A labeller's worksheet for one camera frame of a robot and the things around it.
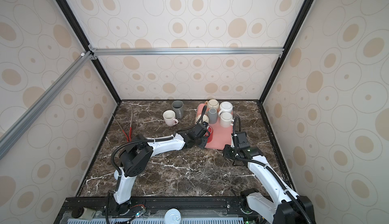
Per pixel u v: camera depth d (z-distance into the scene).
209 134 0.76
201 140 0.83
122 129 1.01
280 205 0.41
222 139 0.99
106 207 0.70
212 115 1.00
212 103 1.06
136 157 0.51
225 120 1.00
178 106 1.04
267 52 0.95
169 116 1.02
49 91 0.66
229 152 0.73
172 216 0.66
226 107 1.06
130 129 1.02
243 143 0.64
